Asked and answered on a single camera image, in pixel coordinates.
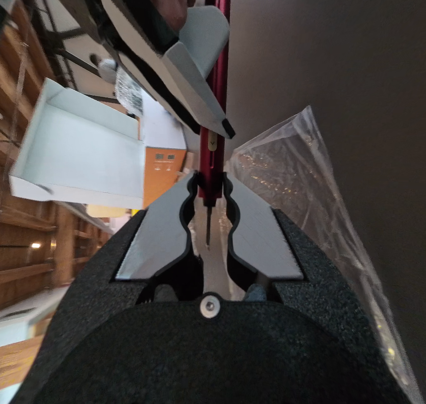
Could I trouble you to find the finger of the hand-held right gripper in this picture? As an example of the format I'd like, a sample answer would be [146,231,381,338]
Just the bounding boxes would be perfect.
[164,6,236,140]
[96,0,201,135]

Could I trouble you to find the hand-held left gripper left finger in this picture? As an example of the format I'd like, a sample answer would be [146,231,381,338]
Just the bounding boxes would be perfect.
[115,172,200,281]

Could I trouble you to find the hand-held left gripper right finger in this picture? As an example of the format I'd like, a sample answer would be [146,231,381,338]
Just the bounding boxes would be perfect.
[223,174,306,281]

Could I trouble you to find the clear plastic bag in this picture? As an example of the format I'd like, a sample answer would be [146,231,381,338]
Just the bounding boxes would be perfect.
[226,105,426,404]

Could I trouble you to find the red electric screwdriver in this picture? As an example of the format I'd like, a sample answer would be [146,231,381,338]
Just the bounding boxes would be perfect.
[197,0,232,251]

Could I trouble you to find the person's right hand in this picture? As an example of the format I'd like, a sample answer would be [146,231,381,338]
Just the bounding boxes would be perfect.
[149,0,197,32]

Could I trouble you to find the bubble wrap packet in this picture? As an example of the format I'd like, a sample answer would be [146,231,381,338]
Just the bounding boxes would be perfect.
[114,67,144,117]

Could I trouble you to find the orange cardboard box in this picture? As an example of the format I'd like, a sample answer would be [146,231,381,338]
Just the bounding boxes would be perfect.
[143,146,187,209]

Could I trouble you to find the open white cardboard box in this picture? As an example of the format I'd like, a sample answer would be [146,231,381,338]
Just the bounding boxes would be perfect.
[9,78,146,210]

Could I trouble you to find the wooden shelving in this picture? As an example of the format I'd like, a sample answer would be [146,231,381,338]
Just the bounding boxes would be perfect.
[0,0,114,311]

